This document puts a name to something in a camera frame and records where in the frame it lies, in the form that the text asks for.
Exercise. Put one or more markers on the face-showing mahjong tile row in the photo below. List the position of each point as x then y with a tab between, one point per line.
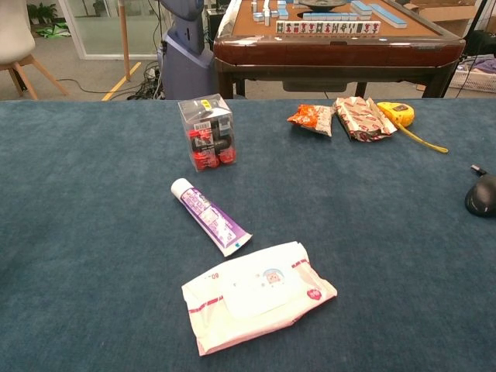
329	27

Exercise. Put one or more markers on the white plastic basket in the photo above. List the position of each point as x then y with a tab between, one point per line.
470	81

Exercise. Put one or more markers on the white and purple toothpaste tube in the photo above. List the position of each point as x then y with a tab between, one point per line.
211	217

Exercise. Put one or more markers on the white pink wet wipes pack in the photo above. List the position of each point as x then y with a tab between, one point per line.
252	298

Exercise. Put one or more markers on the purple cloth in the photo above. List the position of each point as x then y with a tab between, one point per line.
486	64

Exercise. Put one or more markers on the cardboard box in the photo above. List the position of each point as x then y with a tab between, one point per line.
445	15

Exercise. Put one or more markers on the orange snack packet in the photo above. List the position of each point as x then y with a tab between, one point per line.
310	116

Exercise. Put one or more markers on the black computer mouse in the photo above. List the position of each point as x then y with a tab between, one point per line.
482	197

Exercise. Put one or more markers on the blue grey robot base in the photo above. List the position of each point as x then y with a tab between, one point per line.
182	69

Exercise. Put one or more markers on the long blue mahjong tile wall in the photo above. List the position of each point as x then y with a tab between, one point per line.
389	16

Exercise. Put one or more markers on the black tripod stand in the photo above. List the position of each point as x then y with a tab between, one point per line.
477	17

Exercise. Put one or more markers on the yellow tape measure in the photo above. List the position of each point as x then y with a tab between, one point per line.
399	112

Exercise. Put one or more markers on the brown mahjong table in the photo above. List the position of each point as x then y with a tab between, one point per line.
329	50

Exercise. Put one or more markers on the short blue mahjong tile row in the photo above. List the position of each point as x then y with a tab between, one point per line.
329	16

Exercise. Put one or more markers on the clear box red black contents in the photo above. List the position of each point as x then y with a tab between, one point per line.
209	135

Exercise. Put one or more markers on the stacked blue mahjong tile block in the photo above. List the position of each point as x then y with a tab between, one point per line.
361	7

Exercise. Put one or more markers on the green potted plant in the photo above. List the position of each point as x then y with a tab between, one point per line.
42	11

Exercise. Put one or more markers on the wooden pole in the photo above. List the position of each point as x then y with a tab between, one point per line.
124	38

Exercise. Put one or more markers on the white chair wooden legs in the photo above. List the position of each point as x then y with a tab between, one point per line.
13	35

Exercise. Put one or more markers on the red white snack packet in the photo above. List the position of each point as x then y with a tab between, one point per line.
364	120

